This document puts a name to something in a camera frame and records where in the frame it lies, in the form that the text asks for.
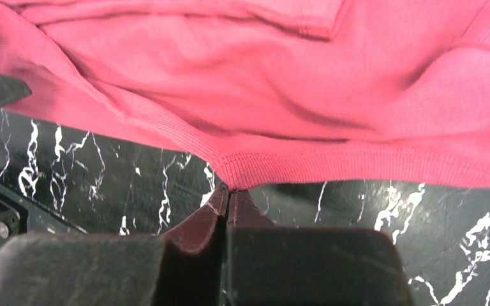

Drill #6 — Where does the maroon garment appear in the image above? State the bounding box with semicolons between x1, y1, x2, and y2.
0;1;490;189

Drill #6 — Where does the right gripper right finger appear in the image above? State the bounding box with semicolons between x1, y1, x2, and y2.
228;191;275;228

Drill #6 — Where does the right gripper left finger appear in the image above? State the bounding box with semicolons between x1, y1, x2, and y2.
162;183;230;256

